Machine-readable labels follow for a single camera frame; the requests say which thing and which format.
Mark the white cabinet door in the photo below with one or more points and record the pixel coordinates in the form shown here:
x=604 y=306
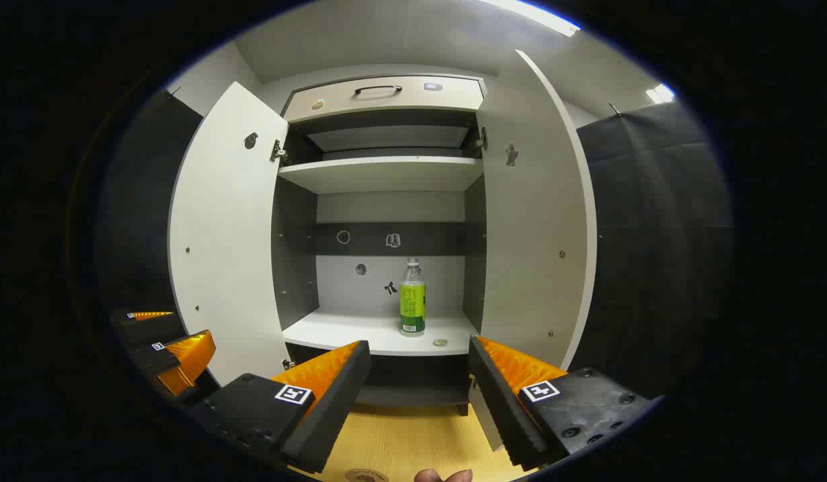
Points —
x=534 y=234
x=226 y=234

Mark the white and grey cabinet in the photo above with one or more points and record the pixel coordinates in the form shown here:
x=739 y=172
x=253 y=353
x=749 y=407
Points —
x=387 y=175

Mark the beige cabinet drawer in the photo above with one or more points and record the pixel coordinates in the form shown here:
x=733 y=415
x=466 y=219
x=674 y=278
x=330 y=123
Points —
x=333 y=102

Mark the long ceiling light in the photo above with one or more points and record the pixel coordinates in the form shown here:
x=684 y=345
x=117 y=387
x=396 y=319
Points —
x=534 y=17

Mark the small ceiling light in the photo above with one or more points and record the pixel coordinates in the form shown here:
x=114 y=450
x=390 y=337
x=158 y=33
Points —
x=661 y=94

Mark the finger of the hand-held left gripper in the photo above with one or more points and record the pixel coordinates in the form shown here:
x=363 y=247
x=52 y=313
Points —
x=160 y=359
x=149 y=329

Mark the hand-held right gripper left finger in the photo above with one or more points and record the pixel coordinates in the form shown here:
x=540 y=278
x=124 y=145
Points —
x=333 y=402

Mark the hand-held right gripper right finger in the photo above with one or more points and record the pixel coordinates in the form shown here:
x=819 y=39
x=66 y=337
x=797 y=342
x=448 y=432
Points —
x=500 y=408

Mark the green label clear bottle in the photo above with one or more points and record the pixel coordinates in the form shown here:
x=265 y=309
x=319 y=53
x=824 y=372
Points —
x=412 y=301

